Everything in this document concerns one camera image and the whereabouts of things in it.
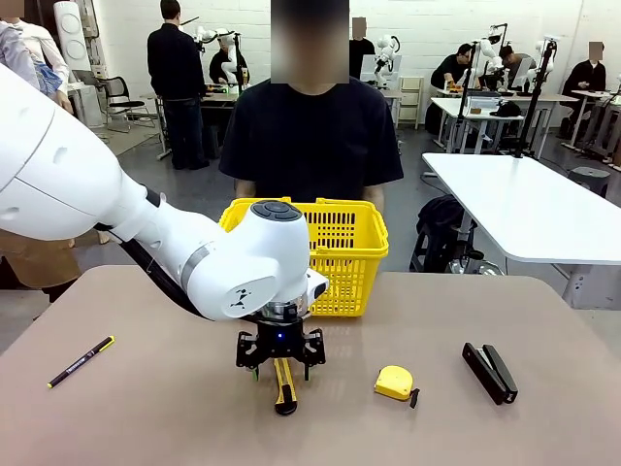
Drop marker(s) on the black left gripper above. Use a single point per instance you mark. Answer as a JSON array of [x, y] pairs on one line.
[[280, 340]]

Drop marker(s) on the yellow black utility knife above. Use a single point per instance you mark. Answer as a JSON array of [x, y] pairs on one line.
[[286, 393]]

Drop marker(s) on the black pen with yellow ends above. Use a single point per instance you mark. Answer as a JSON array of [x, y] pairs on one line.
[[80, 362]]

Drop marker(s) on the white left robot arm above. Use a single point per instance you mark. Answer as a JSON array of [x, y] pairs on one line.
[[145, 242]]

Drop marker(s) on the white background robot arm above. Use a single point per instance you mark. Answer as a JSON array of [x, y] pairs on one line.
[[490, 53], [385, 48], [205, 35]]

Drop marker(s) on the person's right forearm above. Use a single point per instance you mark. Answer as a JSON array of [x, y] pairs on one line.
[[245, 189]]

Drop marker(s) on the person's left forearm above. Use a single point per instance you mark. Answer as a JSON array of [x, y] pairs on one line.
[[376, 194]]

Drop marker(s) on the yellow plastic shopping basket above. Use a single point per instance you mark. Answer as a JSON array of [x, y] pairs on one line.
[[354, 252]]

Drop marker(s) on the person in dark t-shirt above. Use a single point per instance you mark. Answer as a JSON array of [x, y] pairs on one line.
[[315, 136]]

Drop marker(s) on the person in brown apron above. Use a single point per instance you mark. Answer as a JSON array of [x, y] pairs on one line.
[[34, 262]]

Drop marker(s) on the seated person at robot station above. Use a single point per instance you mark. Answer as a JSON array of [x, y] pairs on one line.
[[223, 63]]

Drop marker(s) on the person in black tee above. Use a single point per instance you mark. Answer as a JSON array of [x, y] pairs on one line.
[[360, 53]]

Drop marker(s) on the standing person in black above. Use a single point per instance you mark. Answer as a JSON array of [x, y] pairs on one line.
[[174, 58]]

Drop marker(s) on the person in black leaning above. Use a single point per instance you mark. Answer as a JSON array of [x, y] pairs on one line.
[[448, 68]]

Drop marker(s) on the person in grey top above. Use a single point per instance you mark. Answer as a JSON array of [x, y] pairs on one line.
[[521, 63]]

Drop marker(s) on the seated person in black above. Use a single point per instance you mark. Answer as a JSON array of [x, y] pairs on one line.
[[587, 77]]

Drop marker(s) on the yellow tape measure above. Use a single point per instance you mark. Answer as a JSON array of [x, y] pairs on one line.
[[394, 381]]

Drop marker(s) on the black backpack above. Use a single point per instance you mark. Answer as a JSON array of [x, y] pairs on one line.
[[439, 218]]

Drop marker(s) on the black stapler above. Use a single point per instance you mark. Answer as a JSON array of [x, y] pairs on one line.
[[490, 374]]

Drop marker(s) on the grey robot station table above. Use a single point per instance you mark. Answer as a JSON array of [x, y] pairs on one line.
[[218, 96]]

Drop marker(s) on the large white table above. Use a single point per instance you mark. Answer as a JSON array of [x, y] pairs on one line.
[[524, 204]]

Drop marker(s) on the white shelf cart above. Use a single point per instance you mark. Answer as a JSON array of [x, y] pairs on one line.
[[411, 97]]

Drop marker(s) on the white table with cap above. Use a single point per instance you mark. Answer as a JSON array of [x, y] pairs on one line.
[[466, 109]]

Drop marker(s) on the black office chair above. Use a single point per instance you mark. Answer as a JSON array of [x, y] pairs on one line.
[[119, 92]]

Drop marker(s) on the black tripod stand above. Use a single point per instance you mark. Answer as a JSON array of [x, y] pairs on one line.
[[536, 97], [467, 97]]

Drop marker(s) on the black cap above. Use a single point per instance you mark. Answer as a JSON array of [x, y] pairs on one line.
[[507, 108]]

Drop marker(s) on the grey round stool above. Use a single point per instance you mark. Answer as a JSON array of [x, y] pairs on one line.
[[589, 175]]

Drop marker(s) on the white standing air conditioner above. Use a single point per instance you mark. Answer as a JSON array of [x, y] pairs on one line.
[[73, 43]]

